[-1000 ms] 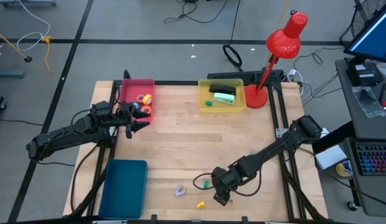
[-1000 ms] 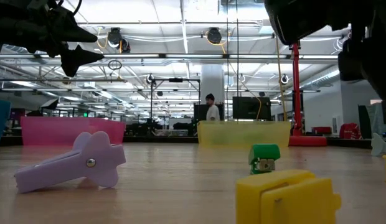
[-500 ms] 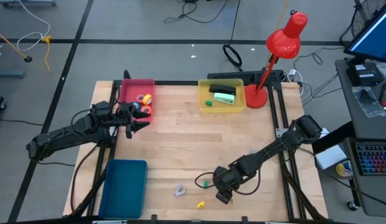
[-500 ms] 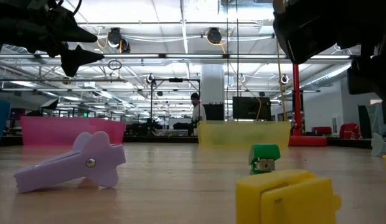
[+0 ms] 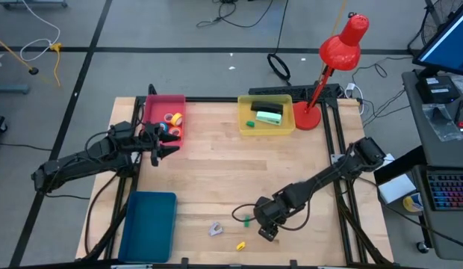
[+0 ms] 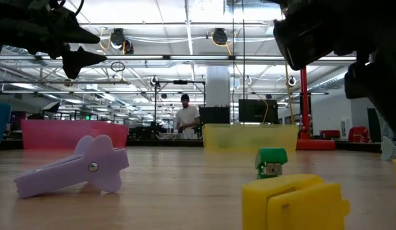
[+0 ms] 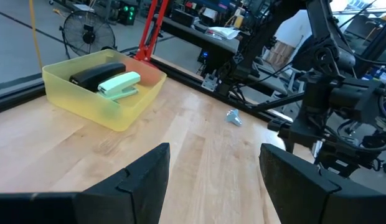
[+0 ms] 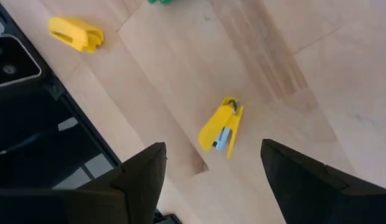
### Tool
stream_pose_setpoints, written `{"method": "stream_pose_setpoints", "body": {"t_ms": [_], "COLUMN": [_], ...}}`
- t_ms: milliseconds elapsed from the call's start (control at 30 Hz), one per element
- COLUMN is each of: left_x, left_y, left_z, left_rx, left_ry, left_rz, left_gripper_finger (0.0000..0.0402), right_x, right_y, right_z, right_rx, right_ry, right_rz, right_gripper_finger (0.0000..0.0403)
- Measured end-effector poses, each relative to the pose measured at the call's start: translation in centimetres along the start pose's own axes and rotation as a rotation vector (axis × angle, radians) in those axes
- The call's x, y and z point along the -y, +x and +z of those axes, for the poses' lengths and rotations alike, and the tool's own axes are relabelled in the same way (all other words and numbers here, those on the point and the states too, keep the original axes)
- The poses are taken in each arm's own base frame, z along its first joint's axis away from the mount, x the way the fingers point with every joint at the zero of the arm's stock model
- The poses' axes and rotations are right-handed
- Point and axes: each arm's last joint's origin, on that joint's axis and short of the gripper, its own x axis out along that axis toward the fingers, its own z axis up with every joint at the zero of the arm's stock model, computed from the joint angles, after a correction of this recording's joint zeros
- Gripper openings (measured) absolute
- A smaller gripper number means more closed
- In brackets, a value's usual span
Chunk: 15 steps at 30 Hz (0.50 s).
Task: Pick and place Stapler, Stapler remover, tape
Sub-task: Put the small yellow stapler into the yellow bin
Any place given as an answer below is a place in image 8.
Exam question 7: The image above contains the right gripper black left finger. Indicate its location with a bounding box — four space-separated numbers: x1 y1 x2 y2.
0 142 167 224

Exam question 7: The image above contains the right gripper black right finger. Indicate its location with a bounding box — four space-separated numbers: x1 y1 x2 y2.
260 138 386 224

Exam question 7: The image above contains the yellow mini stapler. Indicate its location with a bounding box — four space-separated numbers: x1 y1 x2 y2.
197 96 245 160
48 16 105 54

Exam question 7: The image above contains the small table-level camera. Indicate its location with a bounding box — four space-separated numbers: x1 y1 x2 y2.
0 34 43 90

